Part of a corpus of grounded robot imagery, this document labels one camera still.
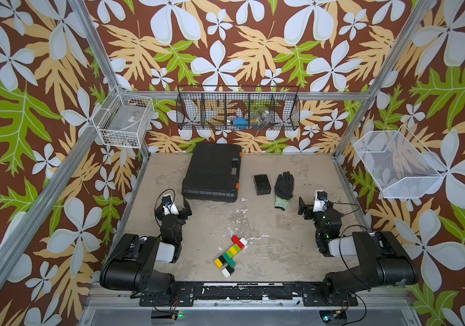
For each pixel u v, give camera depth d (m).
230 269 0.78
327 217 0.70
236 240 0.86
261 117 0.98
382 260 0.45
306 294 0.74
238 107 0.97
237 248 0.83
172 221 0.69
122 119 0.87
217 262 0.80
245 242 0.85
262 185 1.01
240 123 0.96
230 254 0.82
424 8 0.68
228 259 0.80
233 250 0.83
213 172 1.02
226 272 0.77
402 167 0.77
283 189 1.03
